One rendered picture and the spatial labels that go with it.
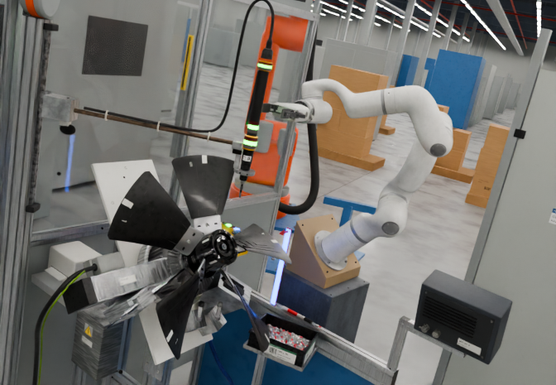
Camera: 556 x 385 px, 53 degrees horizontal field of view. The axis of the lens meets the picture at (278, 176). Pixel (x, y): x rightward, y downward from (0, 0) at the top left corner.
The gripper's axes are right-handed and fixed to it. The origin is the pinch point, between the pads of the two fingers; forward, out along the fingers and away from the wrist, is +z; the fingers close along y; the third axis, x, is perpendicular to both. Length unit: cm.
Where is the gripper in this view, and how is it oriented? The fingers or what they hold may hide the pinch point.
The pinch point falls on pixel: (274, 110)
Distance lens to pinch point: 188.2
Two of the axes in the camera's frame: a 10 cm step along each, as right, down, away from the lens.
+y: -7.8, -3.0, 5.5
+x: 2.0, -9.5, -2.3
